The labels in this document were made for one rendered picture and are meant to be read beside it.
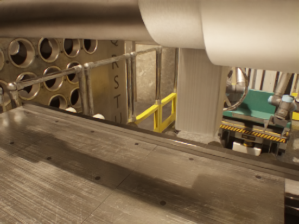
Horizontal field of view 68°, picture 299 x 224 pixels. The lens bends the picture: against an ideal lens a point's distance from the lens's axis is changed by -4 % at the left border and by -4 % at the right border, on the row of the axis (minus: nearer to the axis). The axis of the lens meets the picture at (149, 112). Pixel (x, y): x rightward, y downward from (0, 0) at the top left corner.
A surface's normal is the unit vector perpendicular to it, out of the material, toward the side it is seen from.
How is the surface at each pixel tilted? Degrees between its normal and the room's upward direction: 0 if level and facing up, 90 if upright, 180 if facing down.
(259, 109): 90
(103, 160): 0
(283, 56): 138
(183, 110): 90
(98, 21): 104
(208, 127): 90
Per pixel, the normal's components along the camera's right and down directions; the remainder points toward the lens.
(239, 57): -0.28, 0.94
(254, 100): -0.53, 0.33
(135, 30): -0.40, 0.77
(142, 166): 0.00, -0.92
